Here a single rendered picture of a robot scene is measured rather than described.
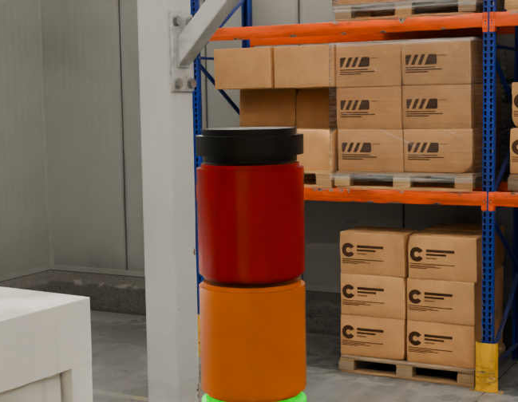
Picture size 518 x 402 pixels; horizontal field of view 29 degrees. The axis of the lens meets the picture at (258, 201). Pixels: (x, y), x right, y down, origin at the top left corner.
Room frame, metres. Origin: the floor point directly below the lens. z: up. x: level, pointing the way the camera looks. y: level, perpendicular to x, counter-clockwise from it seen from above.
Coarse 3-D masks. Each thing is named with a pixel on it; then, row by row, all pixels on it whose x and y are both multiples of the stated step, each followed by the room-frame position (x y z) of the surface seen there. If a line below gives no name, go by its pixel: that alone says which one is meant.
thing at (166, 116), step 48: (144, 0) 3.03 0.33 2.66; (144, 48) 3.03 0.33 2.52; (144, 96) 3.03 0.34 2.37; (144, 144) 3.04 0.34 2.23; (192, 144) 3.07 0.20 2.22; (144, 192) 3.04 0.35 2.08; (192, 192) 3.07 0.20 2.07; (144, 240) 3.04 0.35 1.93; (192, 240) 3.06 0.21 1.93; (192, 288) 3.06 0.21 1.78; (192, 336) 3.05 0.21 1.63; (192, 384) 3.05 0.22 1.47
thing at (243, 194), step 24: (216, 168) 0.45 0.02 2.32; (240, 168) 0.44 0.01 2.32; (264, 168) 0.44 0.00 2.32; (288, 168) 0.45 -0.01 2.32; (216, 192) 0.44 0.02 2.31; (240, 192) 0.44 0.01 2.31; (264, 192) 0.44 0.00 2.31; (288, 192) 0.45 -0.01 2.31; (216, 216) 0.44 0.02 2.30; (240, 216) 0.44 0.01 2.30; (264, 216) 0.44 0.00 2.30; (288, 216) 0.45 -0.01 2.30; (216, 240) 0.45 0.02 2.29; (240, 240) 0.44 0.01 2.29; (264, 240) 0.44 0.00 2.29; (288, 240) 0.45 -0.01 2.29; (216, 264) 0.45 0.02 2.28; (240, 264) 0.44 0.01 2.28; (264, 264) 0.44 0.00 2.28; (288, 264) 0.45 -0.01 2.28
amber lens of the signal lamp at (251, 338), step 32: (224, 288) 0.45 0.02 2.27; (256, 288) 0.44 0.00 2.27; (288, 288) 0.45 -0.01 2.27; (224, 320) 0.44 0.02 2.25; (256, 320) 0.44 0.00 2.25; (288, 320) 0.45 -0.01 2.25; (224, 352) 0.44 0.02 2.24; (256, 352) 0.44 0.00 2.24; (288, 352) 0.45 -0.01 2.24; (224, 384) 0.44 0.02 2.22; (256, 384) 0.44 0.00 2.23; (288, 384) 0.45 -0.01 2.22
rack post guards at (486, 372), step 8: (480, 344) 7.82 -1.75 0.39; (488, 344) 7.79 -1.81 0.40; (496, 344) 7.80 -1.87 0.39; (480, 352) 7.82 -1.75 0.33; (488, 352) 7.79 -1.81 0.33; (496, 352) 7.80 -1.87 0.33; (480, 360) 7.82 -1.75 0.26; (488, 360) 7.79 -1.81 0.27; (496, 360) 7.80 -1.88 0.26; (480, 368) 7.82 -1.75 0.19; (488, 368) 7.79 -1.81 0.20; (496, 368) 7.80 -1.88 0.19; (480, 376) 7.82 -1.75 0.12; (488, 376) 7.79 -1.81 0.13; (496, 376) 7.80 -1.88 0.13; (480, 384) 7.82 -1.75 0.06; (488, 384) 7.79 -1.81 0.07; (496, 384) 7.81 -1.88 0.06; (496, 392) 7.77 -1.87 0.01
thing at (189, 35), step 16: (208, 0) 2.94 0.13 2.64; (224, 0) 2.91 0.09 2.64; (176, 16) 3.00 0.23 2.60; (208, 16) 2.94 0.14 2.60; (224, 16) 2.97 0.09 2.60; (176, 32) 3.00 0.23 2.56; (192, 32) 2.97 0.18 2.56; (208, 32) 2.97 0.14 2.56; (176, 48) 3.00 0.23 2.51; (192, 48) 2.98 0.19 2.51; (176, 64) 3.00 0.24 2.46; (192, 64) 3.07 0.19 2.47; (176, 80) 2.99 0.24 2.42; (192, 80) 3.05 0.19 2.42
